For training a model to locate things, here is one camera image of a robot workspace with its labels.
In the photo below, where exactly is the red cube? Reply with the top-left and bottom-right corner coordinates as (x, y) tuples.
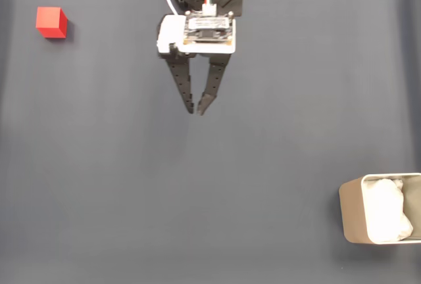
(35, 6), (68, 39)

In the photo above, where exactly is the beige rounded box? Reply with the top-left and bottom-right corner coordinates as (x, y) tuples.
(338, 172), (421, 245)

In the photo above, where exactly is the dark blue table mat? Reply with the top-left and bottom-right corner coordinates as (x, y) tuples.
(0, 0), (421, 284)

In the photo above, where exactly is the white crumpled cloth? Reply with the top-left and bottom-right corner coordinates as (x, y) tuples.
(362, 178), (414, 243)

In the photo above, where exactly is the white wrist camera board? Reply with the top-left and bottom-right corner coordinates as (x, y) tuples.
(157, 2), (237, 56)

